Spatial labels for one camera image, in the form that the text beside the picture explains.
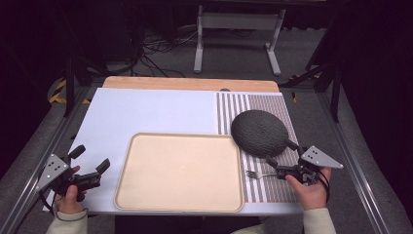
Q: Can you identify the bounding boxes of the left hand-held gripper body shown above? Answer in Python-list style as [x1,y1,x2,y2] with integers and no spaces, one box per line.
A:
[34,153,102,197]

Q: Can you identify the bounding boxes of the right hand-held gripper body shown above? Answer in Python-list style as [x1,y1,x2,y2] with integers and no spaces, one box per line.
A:
[276,145,345,187]

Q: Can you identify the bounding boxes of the silver fork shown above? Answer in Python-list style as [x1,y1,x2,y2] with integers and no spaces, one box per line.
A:
[245,170,278,179]

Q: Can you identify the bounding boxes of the beige plastic tray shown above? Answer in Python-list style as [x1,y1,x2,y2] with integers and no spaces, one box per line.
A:
[113,132,245,214]

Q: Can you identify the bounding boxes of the person's left hand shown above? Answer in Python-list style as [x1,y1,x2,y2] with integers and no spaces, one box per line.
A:
[54,165,89,215]

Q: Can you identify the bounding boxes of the person's right hand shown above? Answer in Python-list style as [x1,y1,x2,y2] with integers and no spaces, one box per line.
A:
[284,166,333,212]

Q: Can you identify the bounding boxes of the striped placemat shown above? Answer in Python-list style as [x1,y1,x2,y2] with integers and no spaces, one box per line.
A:
[215,92,303,204]

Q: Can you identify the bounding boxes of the dark grey round plate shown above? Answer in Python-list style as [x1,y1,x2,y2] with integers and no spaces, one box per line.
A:
[230,109,289,159]

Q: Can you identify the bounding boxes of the black metal stand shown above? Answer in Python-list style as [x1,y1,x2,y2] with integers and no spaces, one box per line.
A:
[62,55,108,118]

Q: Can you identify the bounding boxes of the white table mat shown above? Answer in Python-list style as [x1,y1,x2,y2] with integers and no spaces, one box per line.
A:
[43,87,305,216]

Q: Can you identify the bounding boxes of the black tripod stand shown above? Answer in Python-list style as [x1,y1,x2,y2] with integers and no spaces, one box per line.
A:
[280,19,342,124]

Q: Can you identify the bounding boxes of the grey metal stand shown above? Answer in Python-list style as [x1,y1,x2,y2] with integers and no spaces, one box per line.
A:
[193,5,286,77]

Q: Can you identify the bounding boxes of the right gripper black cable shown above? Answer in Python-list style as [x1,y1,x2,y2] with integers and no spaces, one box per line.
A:
[316,169,331,204]

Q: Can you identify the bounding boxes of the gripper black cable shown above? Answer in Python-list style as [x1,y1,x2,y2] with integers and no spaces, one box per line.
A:
[38,189,90,222]
[316,169,331,204]

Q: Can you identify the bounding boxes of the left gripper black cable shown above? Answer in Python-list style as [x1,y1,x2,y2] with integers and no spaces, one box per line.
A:
[38,189,90,222]

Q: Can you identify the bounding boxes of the black floor cables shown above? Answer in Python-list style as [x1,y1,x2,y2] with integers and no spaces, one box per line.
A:
[130,28,199,79]

